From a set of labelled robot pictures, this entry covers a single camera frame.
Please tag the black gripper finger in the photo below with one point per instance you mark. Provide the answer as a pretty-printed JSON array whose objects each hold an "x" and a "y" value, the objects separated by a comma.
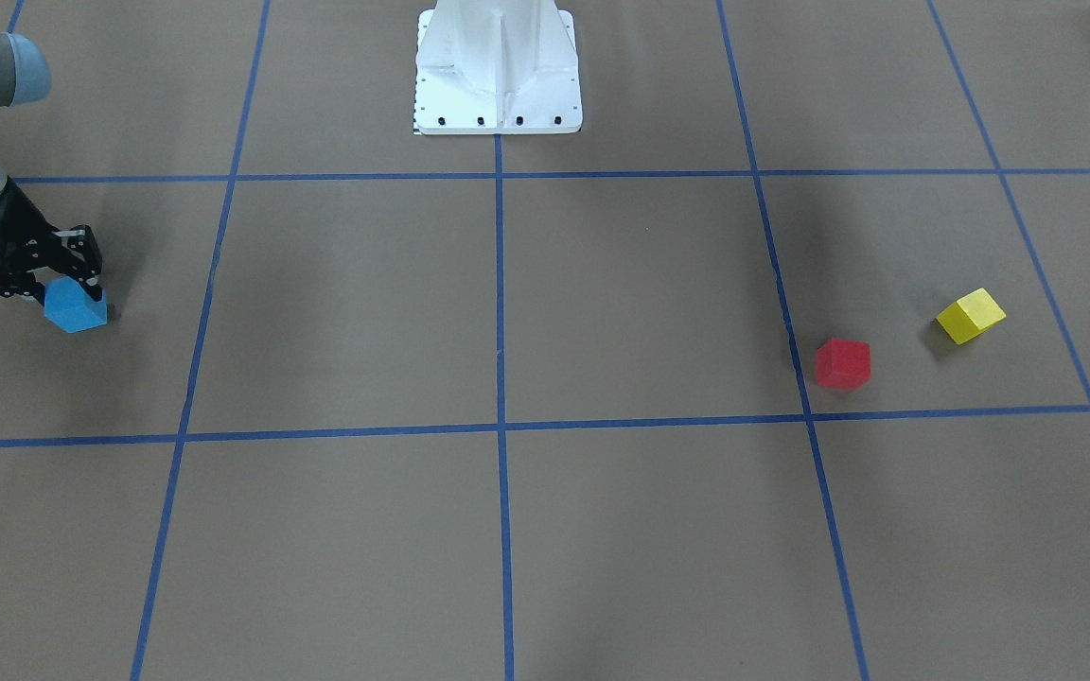
[
  {"x": 76, "y": 254},
  {"x": 22, "y": 285}
]

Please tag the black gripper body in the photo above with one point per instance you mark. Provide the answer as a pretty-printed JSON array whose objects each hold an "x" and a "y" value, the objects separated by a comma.
[{"x": 17, "y": 230}]

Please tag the blue wooden cube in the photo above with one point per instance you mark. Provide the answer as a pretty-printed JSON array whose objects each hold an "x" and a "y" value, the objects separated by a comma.
[{"x": 71, "y": 308}]

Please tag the red wooden cube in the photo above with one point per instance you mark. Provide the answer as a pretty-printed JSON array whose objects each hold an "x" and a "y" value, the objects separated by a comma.
[{"x": 843, "y": 365}]

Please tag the yellow wooden cube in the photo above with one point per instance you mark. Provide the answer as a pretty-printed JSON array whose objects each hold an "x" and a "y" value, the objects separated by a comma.
[{"x": 970, "y": 316}]

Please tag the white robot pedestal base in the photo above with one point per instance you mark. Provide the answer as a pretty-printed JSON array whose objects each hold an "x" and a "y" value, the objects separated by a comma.
[{"x": 496, "y": 68}]

